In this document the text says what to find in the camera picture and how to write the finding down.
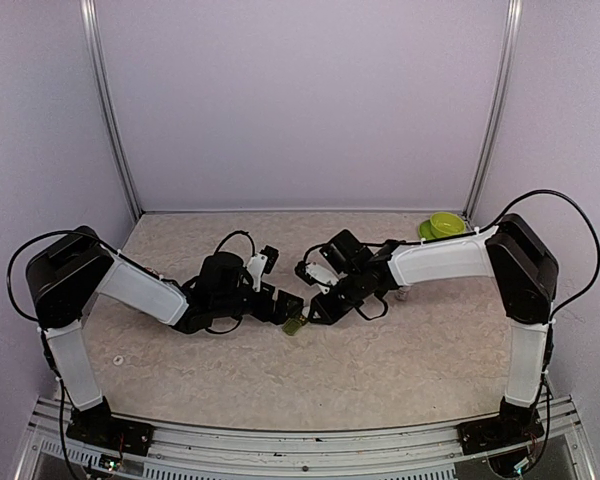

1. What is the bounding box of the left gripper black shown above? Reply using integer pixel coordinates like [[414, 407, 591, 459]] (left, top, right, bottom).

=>
[[213, 282, 304, 325]]

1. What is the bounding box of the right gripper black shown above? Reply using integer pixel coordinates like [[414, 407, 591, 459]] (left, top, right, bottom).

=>
[[309, 269, 368, 324]]

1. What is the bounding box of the green weekly pill organizer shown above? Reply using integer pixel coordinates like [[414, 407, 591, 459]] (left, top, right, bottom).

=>
[[282, 301, 308, 336]]

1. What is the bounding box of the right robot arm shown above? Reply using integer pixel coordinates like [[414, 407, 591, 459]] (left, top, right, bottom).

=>
[[295, 214, 559, 444]]

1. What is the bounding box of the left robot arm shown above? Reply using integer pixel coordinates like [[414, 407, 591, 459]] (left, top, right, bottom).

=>
[[25, 226, 304, 445]]

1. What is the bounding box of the white pill bottle front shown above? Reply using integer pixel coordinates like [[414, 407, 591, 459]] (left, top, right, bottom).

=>
[[396, 287, 411, 301]]

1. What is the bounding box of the green saucer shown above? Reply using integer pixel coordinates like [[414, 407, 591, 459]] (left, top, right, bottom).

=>
[[418, 220, 466, 241]]

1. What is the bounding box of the green bowl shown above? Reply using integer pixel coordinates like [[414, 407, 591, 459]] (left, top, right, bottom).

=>
[[429, 212, 466, 238]]

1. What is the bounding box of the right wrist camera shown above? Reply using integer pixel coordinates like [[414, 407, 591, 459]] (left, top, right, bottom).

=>
[[294, 261, 339, 293]]

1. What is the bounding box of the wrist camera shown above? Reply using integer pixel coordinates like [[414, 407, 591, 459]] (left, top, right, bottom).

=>
[[246, 245, 279, 292], [294, 261, 339, 293]]

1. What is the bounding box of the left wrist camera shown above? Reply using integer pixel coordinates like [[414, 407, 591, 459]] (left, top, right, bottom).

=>
[[246, 245, 279, 292]]

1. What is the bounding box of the front aluminium rail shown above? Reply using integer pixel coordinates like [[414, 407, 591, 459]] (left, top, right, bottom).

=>
[[9, 397, 600, 479]]

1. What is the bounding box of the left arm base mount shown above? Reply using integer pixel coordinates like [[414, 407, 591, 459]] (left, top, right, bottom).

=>
[[66, 417, 154, 457]]

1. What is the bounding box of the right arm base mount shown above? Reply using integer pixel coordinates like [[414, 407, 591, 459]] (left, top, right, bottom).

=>
[[457, 416, 545, 455]]

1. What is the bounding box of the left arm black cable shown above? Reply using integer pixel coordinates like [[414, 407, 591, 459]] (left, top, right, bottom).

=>
[[5, 228, 257, 324]]

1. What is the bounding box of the left aluminium frame post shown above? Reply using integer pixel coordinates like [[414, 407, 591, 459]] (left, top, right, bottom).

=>
[[80, 0, 144, 222]]

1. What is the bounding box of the aluminium frame post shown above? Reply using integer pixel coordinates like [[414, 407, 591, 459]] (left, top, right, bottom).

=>
[[462, 0, 523, 222], [80, 0, 144, 222]]

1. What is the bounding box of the right aluminium frame post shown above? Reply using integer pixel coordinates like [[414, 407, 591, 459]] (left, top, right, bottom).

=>
[[462, 0, 523, 222]]

